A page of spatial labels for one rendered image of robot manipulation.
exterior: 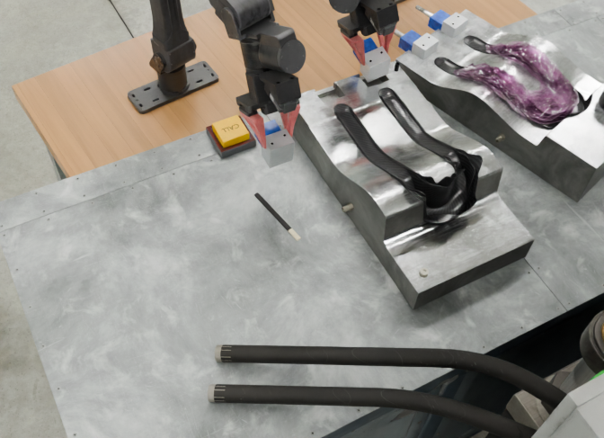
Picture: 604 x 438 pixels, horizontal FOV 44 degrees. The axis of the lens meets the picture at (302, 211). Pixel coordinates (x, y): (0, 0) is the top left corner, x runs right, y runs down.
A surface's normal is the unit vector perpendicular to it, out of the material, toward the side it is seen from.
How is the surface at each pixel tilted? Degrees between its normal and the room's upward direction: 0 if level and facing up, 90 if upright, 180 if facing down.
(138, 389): 0
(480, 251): 0
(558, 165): 90
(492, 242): 0
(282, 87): 63
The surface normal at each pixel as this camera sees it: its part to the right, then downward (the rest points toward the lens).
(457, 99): -0.71, 0.55
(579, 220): 0.04, -0.59
